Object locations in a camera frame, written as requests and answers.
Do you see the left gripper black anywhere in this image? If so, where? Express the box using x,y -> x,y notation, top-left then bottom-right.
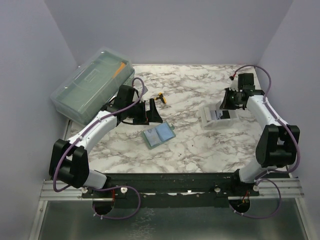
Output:
126,98 -> 163,125

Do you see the blue patterned credit card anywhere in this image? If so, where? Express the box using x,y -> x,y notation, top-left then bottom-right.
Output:
210,110 -> 230,121

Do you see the white plastic card tray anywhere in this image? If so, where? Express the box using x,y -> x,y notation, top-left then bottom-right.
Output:
197,101 -> 240,130

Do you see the green card holder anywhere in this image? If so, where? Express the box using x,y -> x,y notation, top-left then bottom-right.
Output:
141,122 -> 176,150

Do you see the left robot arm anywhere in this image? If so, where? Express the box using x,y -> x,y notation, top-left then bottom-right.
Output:
49,85 -> 163,198

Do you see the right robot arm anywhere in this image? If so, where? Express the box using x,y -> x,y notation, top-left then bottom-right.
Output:
219,73 -> 301,196

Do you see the clear plastic storage box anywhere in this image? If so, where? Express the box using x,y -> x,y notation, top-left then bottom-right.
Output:
50,47 -> 135,126

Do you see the yellow handled hex key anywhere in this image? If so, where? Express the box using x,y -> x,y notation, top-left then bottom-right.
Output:
154,92 -> 167,104

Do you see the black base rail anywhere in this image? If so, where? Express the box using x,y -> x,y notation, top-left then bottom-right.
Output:
49,171 -> 293,210

